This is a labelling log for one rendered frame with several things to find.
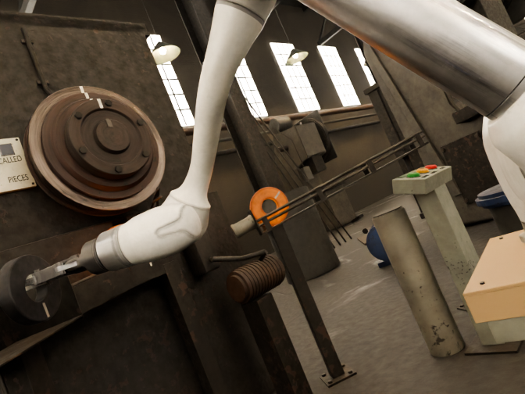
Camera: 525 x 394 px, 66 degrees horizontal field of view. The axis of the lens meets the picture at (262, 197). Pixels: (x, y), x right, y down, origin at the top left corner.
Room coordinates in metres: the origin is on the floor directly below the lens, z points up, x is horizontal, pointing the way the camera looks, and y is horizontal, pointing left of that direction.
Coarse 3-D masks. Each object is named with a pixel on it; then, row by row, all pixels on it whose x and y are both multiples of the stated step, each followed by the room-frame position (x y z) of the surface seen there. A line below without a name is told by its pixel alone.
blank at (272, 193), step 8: (256, 192) 1.59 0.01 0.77; (264, 192) 1.60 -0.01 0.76; (272, 192) 1.60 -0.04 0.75; (280, 192) 1.61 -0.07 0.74; (256, 200) 1.59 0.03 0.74; (280, 200) 1.61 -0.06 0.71; (256, 208) 1.59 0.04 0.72; (256, 216) 1.59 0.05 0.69; (272, 216) 1.60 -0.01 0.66; (280, 216) 1.60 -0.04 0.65; (272, 224) 1.59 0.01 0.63
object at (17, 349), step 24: (72, 288) 1.00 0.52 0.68; (0, 312) 1.02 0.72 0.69; (72, 312) 1.01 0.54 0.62; (0, 336) 1.00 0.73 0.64; (24, 336) 1.03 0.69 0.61; (48, 336) 0.88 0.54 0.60; (0, 360) 0.81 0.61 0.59; (24, 360) 0.89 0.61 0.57; (24, 384) 0.88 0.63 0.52; (48, 384) 0.93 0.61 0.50
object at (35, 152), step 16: (48, 96) 1.31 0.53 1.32; (64, 96) 1.35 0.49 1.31; (112, 96) 1.47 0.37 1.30; (32, 128) 1.25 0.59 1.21; (32, 144) 1.24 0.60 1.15; (160, 144) 1.55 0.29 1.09; (32, 160) 1.27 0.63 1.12; (160, 160) 1.53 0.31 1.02; (48, 176) 1.25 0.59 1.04; (160, 176) 1.52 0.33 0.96; (64, 192) 1.27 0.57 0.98; (144, 192) 1.45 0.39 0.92; (80, 208) 1.34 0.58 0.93; (96, 208) 1.32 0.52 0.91; (112, 208) 1.36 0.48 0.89
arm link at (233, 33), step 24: (216, 24) 0.73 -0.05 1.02; (240, 24) 0.72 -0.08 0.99; (216, 48) 0.74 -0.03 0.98; (240, 48) 0.75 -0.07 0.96; (216, 72) 0.75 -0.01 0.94; (216, 96) 0.78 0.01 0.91; (216, 120) 0.82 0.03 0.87; (216, 144) 0.88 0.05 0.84; (192, 168) 0.93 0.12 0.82; (192, 192) 0.94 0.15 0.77
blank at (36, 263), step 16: (32, 256) 0.91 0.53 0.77; (0, 272) 0.85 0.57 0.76; (16, 272) 0.86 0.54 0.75; (32, 272) 0.90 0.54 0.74; (0, 288) 0.83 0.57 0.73; (16, 288) 0.84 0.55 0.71; (48, 288) 0.93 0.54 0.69; (0, 304) 0.83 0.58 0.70; (16, 304) 0.83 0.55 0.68; (32, 304) 0.87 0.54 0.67; (48, 304) 0.92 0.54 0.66; (16, 320) 0.85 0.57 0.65; (32, 320) 0.86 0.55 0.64
